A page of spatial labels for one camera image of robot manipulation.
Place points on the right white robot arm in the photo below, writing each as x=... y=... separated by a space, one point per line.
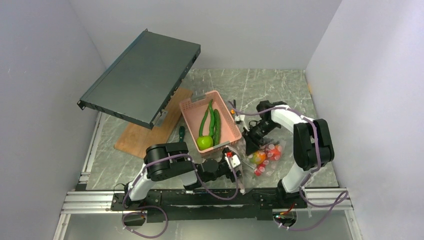
x=312 y=144

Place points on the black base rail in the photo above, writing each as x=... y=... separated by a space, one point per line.
x=261 y=204

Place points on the clear zip top bag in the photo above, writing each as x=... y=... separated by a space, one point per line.
x=248 y=181

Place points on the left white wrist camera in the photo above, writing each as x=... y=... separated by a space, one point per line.
x=232 y=159

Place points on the orange fake fruit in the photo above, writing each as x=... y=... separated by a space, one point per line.
x=257 y=157

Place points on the aluminium frame rail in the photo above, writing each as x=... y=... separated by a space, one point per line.
x=79 y=201

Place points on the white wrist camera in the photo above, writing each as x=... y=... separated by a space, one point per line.
x=240 y=120
x=232 y=159

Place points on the red fake chili pepper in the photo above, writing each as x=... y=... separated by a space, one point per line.
x=260 y=170

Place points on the thin green fake chili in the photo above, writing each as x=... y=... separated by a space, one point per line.
x=202 y=123

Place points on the brown wooden board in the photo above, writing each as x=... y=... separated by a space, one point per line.
x=135 y=139

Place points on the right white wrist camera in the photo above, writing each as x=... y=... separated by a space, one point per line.
x=240 y=120

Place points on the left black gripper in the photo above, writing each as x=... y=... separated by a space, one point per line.
x=230 y=175

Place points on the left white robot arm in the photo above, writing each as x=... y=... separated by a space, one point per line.
x=169 y=160

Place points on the green fake apple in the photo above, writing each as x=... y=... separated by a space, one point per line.
x=204 y=142

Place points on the dark green rack server chassis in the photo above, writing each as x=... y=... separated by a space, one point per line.
x=138 y=85

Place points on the black orange small tool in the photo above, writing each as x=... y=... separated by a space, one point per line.
x=234 y=104

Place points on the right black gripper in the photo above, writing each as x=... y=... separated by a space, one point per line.
x=253 y=144

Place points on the pink perforated plastic basket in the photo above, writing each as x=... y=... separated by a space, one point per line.
x=193 y=110

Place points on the dark green fake cucumber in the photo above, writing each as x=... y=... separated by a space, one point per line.
x=217 y=127

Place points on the green handled screwdriver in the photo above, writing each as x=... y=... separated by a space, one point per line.
x=181 y=133

